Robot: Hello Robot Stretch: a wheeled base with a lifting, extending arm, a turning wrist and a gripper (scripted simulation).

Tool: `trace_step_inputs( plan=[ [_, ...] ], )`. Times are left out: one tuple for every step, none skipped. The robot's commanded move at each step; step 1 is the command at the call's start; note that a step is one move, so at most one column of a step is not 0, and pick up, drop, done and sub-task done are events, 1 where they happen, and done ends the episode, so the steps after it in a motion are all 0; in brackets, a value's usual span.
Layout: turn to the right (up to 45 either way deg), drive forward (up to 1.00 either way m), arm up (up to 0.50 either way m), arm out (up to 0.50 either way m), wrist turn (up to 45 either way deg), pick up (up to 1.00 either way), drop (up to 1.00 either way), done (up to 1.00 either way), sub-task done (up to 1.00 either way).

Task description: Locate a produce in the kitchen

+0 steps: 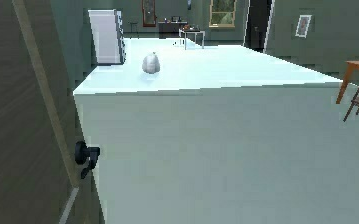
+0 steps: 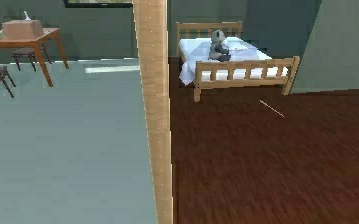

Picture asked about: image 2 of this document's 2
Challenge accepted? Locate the light wooden door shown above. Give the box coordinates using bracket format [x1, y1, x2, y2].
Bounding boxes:
[132, 0, 174, 224]

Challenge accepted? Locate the light wooden bed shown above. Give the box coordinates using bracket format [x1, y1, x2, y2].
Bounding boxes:
[175, 21, 301, 103]

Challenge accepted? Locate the grey teddy bear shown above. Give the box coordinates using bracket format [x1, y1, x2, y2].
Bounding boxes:
[208, 29, 232, 63]

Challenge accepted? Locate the white pillow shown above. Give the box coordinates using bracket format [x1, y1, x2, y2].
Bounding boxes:
[222, 40, 249, 52]

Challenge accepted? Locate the thin pale stick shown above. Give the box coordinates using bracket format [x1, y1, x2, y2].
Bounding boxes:
[259, 99, 286, 119]

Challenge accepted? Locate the black framed window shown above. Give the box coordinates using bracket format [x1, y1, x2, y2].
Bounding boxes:
[63, 0, 134, 9]

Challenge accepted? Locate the brown wooden table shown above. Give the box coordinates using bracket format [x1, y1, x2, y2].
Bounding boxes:
[0, 27, 70, 88]

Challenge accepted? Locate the brown cardboard box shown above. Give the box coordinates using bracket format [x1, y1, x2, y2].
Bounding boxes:
[1, 19, 45, 41]

